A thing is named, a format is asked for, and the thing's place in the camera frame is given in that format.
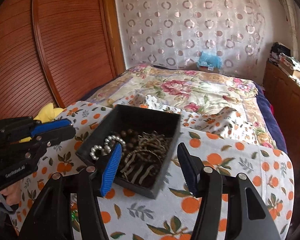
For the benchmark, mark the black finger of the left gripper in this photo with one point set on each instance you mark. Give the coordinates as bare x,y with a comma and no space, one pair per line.
54,136

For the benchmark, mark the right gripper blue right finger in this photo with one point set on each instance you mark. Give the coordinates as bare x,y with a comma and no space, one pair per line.
248,216

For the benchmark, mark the sheer circle pattern curtain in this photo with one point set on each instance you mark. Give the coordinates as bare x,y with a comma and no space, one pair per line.
173,33

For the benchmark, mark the black square storage box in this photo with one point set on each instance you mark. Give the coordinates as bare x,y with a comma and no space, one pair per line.
122,118

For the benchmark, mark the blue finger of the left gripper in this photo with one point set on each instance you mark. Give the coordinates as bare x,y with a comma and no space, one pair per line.
50,126

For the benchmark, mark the yellow plush toy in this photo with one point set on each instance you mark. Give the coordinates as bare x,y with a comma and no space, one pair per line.
48,113

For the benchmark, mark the silver metal chain jewelry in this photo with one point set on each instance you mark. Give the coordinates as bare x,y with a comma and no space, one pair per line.
143,156

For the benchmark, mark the left human hand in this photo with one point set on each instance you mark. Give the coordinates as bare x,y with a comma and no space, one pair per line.
12,194

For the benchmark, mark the blue plastic bag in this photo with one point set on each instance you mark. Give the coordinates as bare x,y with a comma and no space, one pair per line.
209,61

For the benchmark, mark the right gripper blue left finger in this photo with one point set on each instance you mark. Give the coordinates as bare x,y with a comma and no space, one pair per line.
50,215

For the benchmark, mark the pile of books and clothes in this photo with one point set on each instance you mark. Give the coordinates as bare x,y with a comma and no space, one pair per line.
280,56

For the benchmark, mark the brown wooden wardrobe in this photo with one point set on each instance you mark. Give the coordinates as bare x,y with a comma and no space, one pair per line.
55,51

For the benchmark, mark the orange print white cloth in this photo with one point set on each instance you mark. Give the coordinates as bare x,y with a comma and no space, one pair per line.
173,213

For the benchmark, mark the wooden sideboard cabinet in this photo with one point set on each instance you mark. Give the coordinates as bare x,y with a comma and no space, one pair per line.
283,94

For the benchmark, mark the tied side curtain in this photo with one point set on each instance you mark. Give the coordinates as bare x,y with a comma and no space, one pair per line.
290,12

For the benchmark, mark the navy blue blanket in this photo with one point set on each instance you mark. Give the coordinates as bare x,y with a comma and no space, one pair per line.
270,121

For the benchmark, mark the floral quilt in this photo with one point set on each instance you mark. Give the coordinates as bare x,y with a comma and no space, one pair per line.
216,103

